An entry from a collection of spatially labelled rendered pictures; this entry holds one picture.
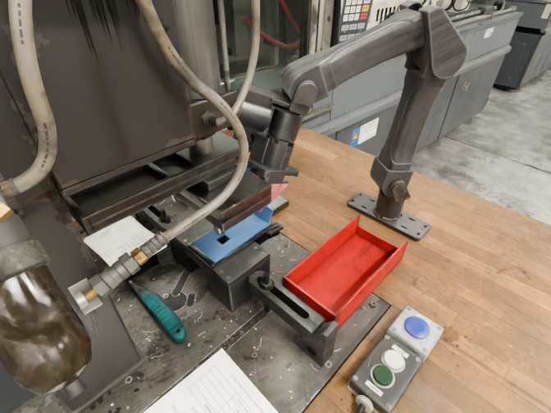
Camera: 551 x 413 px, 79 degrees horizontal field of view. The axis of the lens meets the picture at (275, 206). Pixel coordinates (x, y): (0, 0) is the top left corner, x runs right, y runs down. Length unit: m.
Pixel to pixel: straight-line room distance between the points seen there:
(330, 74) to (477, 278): 0.50
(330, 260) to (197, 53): 0.48
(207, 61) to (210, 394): 0.47
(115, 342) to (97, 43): 0.39
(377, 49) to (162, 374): 0.63
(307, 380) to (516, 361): 0.34
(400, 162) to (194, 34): 0.49
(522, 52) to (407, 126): 4.38
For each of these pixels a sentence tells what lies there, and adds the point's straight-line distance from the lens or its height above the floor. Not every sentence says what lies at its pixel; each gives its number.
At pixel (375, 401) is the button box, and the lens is 0.56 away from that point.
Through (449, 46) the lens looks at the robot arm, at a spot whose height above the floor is 1.30.
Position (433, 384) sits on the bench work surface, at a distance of 0.63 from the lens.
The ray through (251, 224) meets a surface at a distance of 0.67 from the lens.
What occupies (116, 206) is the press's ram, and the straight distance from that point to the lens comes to 0.46.
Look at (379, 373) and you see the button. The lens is 0.57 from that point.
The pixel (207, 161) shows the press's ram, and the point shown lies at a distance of 0.51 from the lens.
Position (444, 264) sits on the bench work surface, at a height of 0.90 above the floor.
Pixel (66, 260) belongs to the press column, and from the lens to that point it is 0.44.
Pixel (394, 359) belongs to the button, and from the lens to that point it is 0.59.
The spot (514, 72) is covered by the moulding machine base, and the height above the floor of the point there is 0.24.
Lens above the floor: 1.44
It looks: 38 degrees down
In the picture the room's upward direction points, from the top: straight up
